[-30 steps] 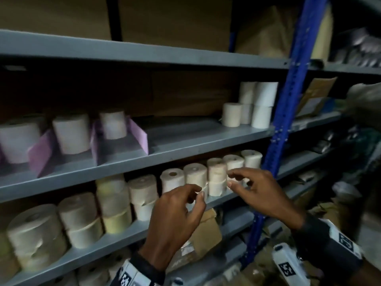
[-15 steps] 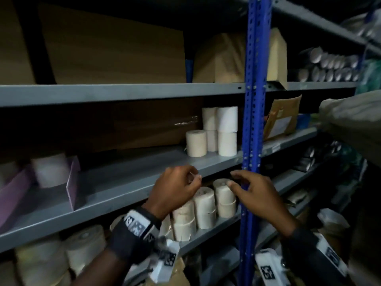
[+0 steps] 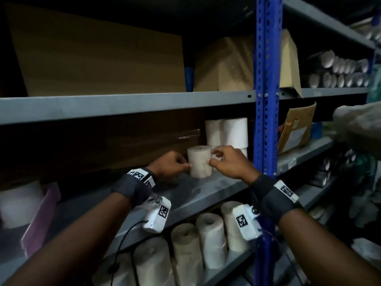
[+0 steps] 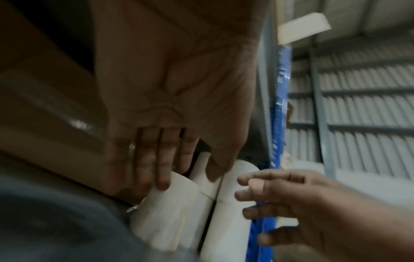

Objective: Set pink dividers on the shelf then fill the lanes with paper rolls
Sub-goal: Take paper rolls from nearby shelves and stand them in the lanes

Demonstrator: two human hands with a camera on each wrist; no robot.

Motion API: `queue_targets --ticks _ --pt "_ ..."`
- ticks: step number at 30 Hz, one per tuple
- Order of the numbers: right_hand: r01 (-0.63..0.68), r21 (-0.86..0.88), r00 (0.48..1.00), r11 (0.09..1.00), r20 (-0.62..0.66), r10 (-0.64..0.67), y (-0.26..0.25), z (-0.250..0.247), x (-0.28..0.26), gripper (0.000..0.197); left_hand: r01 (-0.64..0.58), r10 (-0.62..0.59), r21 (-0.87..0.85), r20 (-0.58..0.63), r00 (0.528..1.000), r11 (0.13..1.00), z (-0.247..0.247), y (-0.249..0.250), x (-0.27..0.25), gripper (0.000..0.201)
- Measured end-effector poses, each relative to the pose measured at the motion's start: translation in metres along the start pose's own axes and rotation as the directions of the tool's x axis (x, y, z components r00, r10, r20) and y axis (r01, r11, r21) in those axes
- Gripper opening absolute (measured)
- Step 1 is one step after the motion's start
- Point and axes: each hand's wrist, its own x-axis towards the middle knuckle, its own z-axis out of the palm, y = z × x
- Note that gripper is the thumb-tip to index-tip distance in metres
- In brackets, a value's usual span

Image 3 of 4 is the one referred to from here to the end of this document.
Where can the white thermal paper roll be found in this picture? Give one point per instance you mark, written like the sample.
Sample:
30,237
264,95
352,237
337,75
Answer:
198,166
20,205

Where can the brown cardboard box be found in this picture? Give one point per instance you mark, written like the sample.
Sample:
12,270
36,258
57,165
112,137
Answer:
148,139
104,56
226,65

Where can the person's left forearm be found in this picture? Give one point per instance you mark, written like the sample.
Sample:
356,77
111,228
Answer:
74,244

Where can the person's right hand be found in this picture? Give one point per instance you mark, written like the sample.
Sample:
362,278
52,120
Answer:
235,163

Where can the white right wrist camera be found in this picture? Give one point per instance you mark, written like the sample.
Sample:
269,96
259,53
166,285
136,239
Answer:
251,232

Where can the stack of white paper rolls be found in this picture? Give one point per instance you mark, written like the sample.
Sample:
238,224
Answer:
235,131

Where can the person's left hand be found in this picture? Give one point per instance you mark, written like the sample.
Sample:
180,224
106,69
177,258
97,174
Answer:
169,165

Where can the row of white paper rolls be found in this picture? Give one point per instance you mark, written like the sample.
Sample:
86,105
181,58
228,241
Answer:
211,241

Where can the blue perforated rack post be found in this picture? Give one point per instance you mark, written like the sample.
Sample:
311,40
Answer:
268,86
189,80

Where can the black wristband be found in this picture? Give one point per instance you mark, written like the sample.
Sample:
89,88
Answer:
131,189
274,205

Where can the row of grey tube ends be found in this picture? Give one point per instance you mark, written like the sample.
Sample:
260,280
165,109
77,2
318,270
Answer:
327,59

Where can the person's right forearm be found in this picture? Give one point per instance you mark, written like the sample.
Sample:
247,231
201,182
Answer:
321,250

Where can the white marker tag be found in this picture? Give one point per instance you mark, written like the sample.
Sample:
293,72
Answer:
287,190
138,175

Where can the black left wristband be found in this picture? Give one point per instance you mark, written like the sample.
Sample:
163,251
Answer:
131,189

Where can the black right wristband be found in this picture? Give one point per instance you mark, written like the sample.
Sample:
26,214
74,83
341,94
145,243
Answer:
274,205

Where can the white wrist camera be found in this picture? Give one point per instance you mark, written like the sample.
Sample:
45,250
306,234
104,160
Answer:
251,232
154,224

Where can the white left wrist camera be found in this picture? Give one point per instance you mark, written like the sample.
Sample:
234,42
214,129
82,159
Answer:
154,224

